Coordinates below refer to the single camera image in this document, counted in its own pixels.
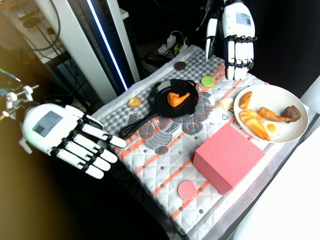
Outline orange toy fried dumpling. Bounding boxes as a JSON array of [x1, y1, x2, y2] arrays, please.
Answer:
[[239, 90, 253, 109]]

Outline white shelf unit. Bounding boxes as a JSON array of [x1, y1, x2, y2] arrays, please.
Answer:
[[0, 0, 66, 63]]

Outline thick grey cable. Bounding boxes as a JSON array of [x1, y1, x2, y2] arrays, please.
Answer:
[[27, 0, 62, 52]]

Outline white round plate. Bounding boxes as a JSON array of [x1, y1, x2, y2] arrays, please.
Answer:
[[233, 84, 310, 144]]

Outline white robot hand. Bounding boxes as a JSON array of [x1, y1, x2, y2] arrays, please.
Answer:
[[18, 102, 128, 180], [204, 0, 258, 81]]

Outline pink box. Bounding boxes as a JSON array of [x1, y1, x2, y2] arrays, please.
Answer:
[[192, 123, 266, 195]]

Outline orange toy shrimp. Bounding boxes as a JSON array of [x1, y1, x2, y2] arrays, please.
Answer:
[[239, 108, 271, 142]]

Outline orange toy chicken drumstick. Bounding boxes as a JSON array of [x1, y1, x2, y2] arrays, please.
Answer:
[[167, 91, 191, 108]]

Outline black power adapter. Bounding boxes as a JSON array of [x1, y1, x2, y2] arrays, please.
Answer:
[[144, 52, 167, 66]]

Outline yellow toy cookie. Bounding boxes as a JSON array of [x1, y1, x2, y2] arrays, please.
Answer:
[[127, 96, 142, 108]]

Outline dark brown toy meat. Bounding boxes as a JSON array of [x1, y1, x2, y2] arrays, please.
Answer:
[[281, 105, 303, 122]]

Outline pink round disc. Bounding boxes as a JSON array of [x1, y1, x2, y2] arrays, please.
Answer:
[[177, 180, 197, 201]]

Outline green round disc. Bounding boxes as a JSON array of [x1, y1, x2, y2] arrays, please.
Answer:
[[200, 75, 216, 88]]

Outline grey table cloth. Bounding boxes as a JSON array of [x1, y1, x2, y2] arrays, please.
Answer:
[[186, 104, 317, 240]]

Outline white power strip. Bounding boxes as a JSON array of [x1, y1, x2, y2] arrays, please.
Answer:
[[157, 43, 188, 56]]

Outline white charger plug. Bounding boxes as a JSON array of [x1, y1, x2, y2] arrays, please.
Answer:
[[166, 35, 178, 48]]

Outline black frying pan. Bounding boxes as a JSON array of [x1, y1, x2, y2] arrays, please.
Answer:
[[119, 78, 200, 140]]

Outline white pillar with blue light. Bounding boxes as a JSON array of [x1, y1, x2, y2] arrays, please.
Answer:
[[34, 0, 141, 105]]

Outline grey checked bear quilt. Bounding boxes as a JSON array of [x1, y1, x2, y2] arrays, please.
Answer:
[[91, 44, 311, 236]]

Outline toy fried egg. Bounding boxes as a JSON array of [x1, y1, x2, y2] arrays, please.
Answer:
[[261, 120, 282, 138]]

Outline white toy dumpling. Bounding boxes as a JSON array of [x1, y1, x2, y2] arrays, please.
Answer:
[[215, 97, 235, 110]]

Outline brown toy chicken wing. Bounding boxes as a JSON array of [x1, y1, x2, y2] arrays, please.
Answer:
[[257, 106, 293, 123]]

